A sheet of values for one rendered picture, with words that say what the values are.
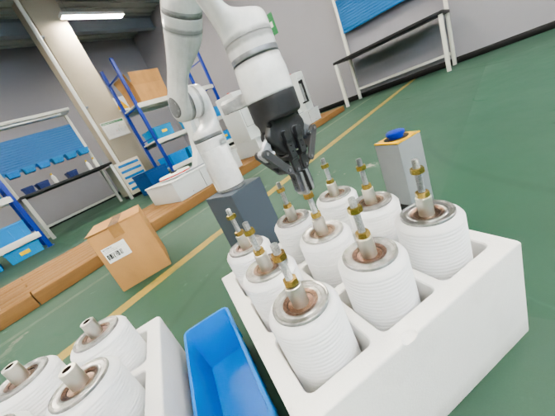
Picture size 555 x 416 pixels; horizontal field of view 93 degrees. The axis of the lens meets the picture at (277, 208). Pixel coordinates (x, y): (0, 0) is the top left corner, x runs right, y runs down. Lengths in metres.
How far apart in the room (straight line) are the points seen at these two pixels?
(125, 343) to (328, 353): 0.37
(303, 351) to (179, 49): 0.69
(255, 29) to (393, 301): 0.39
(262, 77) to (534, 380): 0.57
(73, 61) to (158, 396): 6.90
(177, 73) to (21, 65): 8.64
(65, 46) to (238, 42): 6.89
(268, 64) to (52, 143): 6.05
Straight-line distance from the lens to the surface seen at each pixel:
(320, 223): 0.47
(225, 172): 0.84
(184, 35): 0.76
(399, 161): 0.65
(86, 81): 7.05
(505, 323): 0.55
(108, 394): 0.48
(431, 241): 0.43
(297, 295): 0.34
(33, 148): 6.29
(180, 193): 2.44
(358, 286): 0.37
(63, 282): 2.12
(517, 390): 0.57
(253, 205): 0.86
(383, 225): 0.51
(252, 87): 0.40
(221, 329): 0.70
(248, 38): 0.40
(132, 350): 0.59
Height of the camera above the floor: 0.48
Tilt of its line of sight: 19 degrees down
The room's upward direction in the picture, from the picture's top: 24 degrees counter-clockwise
